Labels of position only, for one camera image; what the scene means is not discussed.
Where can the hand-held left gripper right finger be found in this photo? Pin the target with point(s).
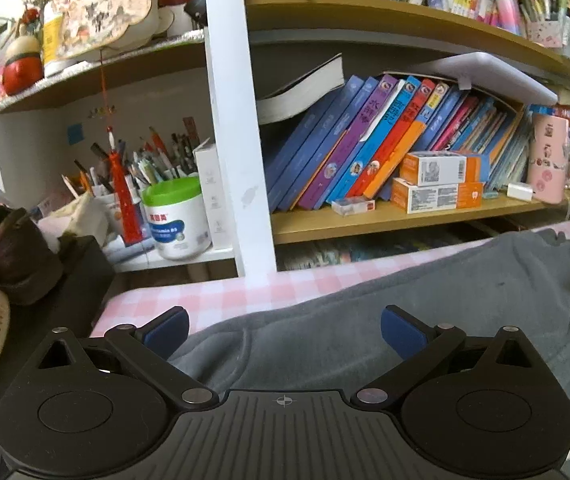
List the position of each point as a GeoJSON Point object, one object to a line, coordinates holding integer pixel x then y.
{"type": "Point", "coordinates": [402, 332]}

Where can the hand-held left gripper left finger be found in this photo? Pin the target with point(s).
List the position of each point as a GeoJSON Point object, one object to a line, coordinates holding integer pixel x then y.
{"type": "Point", "coordinates": [167, 332]}

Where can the grey sweater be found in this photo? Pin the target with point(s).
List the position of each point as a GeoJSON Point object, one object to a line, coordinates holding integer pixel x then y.
{"type": "Point", "coordinates": [365, 290]}

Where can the pink cartoon table mat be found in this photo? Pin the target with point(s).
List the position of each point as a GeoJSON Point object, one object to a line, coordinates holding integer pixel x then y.
{"type": "Point", "coordinates": [175, 292]}

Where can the white charger cube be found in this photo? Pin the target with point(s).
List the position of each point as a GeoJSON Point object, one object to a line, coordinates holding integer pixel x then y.
{"type": "Point", "coordinates": [520, 193]}

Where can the pink printed tumbler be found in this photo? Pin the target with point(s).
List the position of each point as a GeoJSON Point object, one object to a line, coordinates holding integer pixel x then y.
{"type": "Point", "coordinates": [547, 160]}

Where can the white can green lid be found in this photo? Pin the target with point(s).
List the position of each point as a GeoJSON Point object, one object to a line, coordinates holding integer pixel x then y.
{"type": "Point", "coordinates": [177, 225]}

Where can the teal eraser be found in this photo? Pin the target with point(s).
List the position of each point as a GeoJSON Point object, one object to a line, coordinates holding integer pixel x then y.
{"type": "Point", "coordinates": [491, 194]}

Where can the thick red dictionary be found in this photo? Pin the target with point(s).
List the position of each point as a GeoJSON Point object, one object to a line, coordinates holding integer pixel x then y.
{"type": "Point", "coordinates": [565, 112]}

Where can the small white and red box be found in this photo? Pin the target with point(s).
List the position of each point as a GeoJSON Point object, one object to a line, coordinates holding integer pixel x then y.
{"type": "Point", "coordinates": [352, 207]}

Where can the orange and white box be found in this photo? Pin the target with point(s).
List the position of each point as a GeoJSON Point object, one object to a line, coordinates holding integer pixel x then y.
{"type": "Point", "coordinates": [435, 196]}
{"type": "Point", "coordinates": [440, 167]}

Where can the red tassel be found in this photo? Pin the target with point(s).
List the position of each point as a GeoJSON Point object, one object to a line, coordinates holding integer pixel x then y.
{"type": "Point", "coordinates": [125, 195]}

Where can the tall white box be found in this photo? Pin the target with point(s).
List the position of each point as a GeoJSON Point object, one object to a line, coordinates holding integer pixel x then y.
{"type": "Point", "coordinates": [215, 195]}

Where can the dark brown pouch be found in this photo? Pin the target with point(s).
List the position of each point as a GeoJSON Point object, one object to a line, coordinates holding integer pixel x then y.
{"type": "Point", "coordinates": [25, 260]}

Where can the bunch of pens and pencils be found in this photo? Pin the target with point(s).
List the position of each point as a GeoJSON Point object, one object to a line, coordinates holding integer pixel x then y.
{"type": "Point", "coordinates": [150, 165]}

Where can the white wooden bookshelf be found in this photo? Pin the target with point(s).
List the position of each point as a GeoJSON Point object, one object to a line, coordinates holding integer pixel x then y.
{"type": "Point", "coordinates": [230, 160]}

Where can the row of blue and purple books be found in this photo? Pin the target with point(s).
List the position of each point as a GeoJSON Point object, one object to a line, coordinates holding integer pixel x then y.
{"type": "Point", "coordinates": [345, 150]}

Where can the pink floral pen cup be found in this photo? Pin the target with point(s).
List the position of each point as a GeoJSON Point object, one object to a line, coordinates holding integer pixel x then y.
{"type": "Point", "coordinates": [545, 34]}

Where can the blue sticky note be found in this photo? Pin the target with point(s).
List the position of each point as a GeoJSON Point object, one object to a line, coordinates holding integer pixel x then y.
{"type": "Point", "coordinates": [76, 133]}

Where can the pink gradient bottle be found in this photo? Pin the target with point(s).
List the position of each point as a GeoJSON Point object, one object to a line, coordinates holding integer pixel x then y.
{"type": "Point", "coordinates": [507, 5]}

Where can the thick white paperback book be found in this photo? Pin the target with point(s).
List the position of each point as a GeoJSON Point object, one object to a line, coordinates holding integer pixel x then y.
{"type": "Point", "coordinates": [305, 95]}

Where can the red and cream doll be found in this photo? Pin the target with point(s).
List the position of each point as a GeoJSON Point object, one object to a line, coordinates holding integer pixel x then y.
{"type": "Point", "coordinates": [22, 67]}

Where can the yellow and white tube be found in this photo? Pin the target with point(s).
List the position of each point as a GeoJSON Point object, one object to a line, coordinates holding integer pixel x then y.
{"type": "Point", "coordinates": [55, 35]}

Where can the fan-shaped paper ornament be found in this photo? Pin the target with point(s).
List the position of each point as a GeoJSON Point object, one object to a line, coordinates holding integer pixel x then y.
{"type": "Point", "coordinates": [100, 5]}

